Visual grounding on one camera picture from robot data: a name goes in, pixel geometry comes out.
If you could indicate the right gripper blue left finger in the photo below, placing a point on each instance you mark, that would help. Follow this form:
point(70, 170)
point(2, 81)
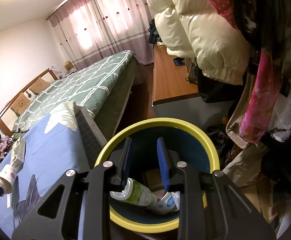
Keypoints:
point(124, 161)

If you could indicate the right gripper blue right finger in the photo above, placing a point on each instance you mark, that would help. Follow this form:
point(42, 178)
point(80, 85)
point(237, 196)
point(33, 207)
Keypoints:
point(164, 163)

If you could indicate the white green drink bottle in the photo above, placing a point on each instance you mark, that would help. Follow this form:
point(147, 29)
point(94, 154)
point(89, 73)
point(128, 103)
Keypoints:
point(135, 193)

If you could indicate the white blue printed cup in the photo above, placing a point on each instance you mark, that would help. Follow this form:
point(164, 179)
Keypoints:
point(165, 205)

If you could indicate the yellow rimmed blue trash bin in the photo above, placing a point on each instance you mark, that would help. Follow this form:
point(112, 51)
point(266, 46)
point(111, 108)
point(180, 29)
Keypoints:
point(192, 145)

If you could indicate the wooden long desk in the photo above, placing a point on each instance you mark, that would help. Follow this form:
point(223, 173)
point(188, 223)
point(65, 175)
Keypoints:
point(172, 95)

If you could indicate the blue star patterned cloth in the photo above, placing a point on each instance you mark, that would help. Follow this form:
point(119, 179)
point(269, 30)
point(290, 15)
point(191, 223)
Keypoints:
point(65, 138)

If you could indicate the green checked bed quilt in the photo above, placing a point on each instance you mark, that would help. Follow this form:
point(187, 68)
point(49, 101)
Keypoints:
point(88, 87)

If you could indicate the white patterned carton box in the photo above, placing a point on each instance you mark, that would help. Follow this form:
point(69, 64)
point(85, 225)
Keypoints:
point(18, 154)

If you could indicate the pink floral garment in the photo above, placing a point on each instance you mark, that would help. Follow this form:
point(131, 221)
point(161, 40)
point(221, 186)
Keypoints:
point(263, 98)

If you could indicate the dark clothes pile on desk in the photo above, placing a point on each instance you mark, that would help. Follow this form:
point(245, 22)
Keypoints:
point(154, 37)

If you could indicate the white paper cup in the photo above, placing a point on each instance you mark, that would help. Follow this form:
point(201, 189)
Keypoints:
point(8, 176)

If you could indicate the small cardboard box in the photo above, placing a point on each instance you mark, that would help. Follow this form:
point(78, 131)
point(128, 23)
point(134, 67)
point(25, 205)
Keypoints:
point(68, 65)

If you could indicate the cream puffer jacket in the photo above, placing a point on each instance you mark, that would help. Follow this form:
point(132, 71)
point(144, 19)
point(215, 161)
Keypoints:
point(193, 29)

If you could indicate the right tan pillow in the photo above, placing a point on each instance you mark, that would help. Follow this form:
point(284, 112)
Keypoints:
point(38, 86)

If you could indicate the tan pillow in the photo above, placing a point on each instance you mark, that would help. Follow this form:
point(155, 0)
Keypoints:
point(38, 86)
point(20, 104)

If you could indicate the left tan pillow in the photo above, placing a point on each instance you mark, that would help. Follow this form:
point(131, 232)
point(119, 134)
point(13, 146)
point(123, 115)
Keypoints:
point(20, 104)

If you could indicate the wooden bed headboard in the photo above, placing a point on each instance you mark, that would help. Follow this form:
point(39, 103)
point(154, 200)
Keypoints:
point(7, 116)

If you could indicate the pink window curtain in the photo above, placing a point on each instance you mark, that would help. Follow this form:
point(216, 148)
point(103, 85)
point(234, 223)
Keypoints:
point(90, 30)

